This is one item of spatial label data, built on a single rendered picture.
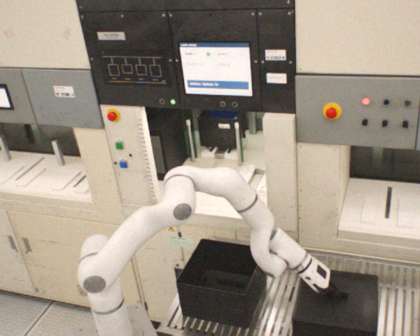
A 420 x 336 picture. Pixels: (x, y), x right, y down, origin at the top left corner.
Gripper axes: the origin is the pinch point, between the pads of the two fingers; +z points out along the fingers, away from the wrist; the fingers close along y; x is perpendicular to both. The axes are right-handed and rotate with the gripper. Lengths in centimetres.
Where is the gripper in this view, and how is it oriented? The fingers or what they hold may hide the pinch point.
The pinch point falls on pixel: (334, 291)
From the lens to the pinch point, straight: 196.4
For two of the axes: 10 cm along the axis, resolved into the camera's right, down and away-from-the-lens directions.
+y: 2.8, -5.1, 8.1
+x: -6.0, 5.7, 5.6
